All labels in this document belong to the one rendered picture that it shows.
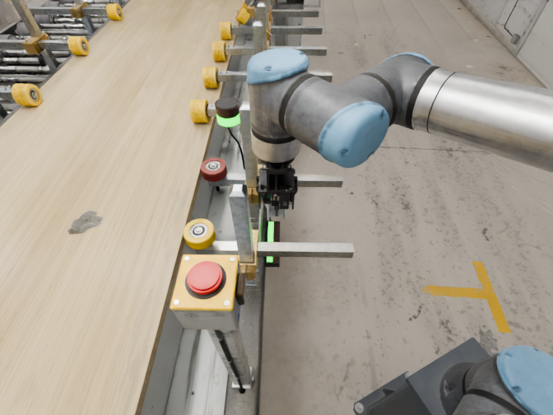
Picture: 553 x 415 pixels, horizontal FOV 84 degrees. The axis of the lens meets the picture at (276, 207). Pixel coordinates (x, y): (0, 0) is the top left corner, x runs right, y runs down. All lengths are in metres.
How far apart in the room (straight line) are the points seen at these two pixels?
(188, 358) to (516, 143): 0.88
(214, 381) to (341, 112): 0.78
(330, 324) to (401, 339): 0.34
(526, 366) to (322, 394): 0.92
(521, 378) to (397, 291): 1.07
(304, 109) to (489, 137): 0.23
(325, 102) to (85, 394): 0.65
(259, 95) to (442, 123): 0.25
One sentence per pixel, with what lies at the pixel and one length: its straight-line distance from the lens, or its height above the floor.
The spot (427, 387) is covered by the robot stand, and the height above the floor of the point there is 0.60.
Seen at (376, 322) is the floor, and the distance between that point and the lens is 1.72.
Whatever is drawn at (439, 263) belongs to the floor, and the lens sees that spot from 2.02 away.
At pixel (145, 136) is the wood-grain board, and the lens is 1.18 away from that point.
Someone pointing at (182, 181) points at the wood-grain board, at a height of 0.90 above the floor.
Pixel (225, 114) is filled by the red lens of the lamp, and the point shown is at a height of 1.13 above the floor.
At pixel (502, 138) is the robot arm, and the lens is 0.46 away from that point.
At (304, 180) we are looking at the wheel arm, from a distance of 0.98.
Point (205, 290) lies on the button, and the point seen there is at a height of 1.23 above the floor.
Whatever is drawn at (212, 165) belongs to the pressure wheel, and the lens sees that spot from 0.98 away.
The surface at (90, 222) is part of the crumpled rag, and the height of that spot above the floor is 0.91.
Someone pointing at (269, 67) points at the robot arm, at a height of 1.35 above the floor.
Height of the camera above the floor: 1.55
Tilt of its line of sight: 49 degrees down
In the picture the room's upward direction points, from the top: straight up
